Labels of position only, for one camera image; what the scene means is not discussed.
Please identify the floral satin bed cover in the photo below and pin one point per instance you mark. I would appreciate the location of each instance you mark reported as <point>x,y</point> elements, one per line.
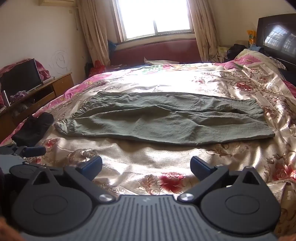
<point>142,168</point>

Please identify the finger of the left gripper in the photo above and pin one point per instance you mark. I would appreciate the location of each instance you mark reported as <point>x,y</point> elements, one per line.
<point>26,152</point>

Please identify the red bag on floor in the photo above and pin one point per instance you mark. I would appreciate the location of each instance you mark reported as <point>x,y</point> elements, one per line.
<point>98,68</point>

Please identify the black television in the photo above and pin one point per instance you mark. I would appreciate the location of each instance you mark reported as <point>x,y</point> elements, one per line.
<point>22,77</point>

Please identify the wooden tv cabinet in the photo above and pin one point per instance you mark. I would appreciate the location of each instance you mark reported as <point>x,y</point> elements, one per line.
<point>32,102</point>

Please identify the white pillow at bench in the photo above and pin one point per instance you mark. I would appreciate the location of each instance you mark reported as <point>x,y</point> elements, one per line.
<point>159,62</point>

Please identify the clothes pile by headboard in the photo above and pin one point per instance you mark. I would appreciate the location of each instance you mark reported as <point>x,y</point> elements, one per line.
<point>227,54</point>

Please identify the bright window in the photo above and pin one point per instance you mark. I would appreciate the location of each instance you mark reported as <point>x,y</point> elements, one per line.
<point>143,19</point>

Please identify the dark red window bench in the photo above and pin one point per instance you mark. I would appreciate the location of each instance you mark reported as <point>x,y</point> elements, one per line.
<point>182,51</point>

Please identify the black folded garment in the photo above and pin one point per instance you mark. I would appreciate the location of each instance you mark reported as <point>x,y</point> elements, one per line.
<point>33,130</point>

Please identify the right beige curtain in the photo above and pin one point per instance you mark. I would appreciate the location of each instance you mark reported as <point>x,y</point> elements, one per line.
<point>204,28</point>

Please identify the dark glossy headboard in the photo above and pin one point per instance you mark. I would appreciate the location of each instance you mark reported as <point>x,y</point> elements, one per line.
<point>276,34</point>

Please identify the pink cloth on television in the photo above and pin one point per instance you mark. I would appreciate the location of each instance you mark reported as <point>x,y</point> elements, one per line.
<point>42,71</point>

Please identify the beige curtain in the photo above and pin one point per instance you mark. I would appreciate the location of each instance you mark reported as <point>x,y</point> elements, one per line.
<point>93,22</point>
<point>204,28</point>

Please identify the left beige curtain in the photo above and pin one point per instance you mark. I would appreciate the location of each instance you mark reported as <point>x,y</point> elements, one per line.
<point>93,22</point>

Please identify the olive green pants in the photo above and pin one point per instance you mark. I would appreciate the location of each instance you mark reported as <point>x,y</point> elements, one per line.
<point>185,119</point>

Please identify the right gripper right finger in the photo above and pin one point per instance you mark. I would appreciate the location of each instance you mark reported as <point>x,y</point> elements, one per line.
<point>210,178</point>

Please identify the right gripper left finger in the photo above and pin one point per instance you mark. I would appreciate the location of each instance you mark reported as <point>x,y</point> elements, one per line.
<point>82,176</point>

